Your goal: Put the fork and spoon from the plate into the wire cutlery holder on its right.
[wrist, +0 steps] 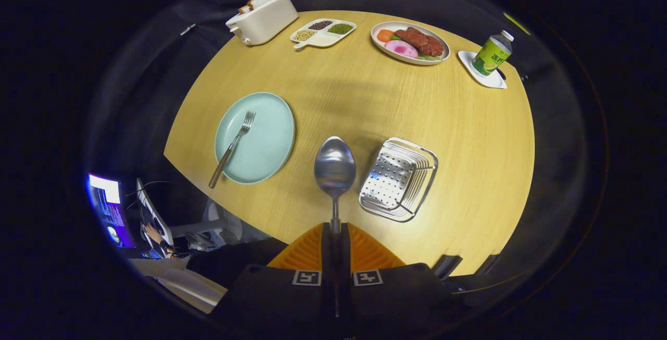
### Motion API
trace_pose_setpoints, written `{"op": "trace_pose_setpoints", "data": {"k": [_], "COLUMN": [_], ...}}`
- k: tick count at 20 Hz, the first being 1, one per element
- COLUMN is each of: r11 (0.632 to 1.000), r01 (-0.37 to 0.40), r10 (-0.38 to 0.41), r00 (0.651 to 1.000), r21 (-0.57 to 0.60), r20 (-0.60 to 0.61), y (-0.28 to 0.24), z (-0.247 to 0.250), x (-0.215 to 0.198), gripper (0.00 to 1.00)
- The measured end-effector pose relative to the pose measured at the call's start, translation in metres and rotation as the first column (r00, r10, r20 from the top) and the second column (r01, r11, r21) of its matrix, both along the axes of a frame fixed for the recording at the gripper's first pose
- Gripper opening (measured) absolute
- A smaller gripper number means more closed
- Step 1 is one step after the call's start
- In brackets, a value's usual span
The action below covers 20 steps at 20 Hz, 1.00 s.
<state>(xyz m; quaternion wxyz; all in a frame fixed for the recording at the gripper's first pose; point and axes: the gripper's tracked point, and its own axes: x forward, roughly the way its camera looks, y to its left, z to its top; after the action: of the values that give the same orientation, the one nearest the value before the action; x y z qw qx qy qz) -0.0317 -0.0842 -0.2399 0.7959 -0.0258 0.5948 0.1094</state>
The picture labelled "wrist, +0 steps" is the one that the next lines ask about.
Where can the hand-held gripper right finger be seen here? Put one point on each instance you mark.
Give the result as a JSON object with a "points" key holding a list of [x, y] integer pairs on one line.
{"points": [[396, 293]]}

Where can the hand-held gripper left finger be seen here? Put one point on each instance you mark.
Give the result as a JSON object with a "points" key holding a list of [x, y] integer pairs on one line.
{"points": [[281, 293]]}

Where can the metal spoon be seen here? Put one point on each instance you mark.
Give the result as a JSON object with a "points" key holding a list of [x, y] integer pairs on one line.
{"points": [[335, 165]]}

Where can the perforated metal basket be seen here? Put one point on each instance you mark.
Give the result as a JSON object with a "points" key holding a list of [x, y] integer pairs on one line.
{"points": [[388, 183]]}

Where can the teal round plate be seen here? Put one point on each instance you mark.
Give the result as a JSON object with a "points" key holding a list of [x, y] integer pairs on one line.
{"points": [[266, 142]]}

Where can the lit computer monitor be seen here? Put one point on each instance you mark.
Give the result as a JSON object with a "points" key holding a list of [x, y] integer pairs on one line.
{"points": [[109, 209]]}

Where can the white square saucer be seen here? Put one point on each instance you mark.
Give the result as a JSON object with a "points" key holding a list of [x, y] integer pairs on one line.
{"points": [[492, 80]]}

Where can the white oval food plate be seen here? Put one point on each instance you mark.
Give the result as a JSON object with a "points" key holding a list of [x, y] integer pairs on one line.
{"points": [[383, 50]]}

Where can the pink round food slice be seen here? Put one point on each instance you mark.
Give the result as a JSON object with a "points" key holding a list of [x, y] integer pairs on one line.
{"points": [[401, 49]]}

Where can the brown steak piece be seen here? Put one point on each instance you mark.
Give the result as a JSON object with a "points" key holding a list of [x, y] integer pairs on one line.
{"points": [[419, 41]]}

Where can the white divided snack tray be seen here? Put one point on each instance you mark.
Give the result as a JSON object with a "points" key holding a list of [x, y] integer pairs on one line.
{"points": [[324, 40]]}

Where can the green drink bottle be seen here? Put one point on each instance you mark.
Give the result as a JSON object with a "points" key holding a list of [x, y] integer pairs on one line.
{"points": [[491, 54]]}

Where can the orange carrot slice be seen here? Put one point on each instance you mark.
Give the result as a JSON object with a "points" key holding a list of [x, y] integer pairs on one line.
{"points": [[384, 35]]}

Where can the pile of yellow beans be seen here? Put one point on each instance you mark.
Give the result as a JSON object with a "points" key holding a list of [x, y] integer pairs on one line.
{"points": [[304, 35]]}

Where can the pile of green beans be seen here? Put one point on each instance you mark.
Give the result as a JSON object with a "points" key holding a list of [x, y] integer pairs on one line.
{"points": [[341, 28]]}

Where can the pile of dark beans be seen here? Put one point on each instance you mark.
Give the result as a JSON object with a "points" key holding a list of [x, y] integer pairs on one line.
{"points": [[320, 24]]}

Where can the white toaster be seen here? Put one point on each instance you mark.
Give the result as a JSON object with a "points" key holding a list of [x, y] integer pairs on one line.
{"points": [[266, 22]]}

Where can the silver cloth clip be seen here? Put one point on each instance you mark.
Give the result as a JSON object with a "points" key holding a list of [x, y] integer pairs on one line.
{"points": [[187, 29]]}

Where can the toast bread slice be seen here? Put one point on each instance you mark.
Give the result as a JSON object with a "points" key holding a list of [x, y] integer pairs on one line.
{"points": [[244, 9], [259, 1]]}

